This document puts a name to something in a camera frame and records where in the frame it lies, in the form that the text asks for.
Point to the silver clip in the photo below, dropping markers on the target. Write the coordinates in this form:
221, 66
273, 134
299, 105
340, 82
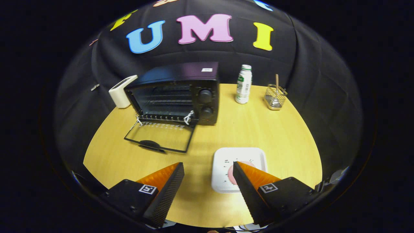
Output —
95, 87

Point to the white square plate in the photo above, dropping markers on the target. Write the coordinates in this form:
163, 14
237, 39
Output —
223, 174

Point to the wooden stick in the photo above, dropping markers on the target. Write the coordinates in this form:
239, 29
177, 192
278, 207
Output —
277, 82

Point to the black toaster oven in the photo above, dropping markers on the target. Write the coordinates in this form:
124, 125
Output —
178, 72

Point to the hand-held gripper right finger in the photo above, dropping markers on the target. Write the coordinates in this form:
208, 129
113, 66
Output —
249, 197

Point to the red clip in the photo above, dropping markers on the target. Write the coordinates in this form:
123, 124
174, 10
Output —
93, 42

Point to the pink meat slice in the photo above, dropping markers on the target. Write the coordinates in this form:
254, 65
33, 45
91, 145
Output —
231, 174

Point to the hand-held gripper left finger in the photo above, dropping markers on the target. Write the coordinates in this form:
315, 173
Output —
166, 197

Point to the white bottle with green label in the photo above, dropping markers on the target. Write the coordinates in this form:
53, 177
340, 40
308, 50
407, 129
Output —
243, 87

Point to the white bread toaster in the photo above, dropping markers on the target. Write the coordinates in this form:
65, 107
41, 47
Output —
118, 95

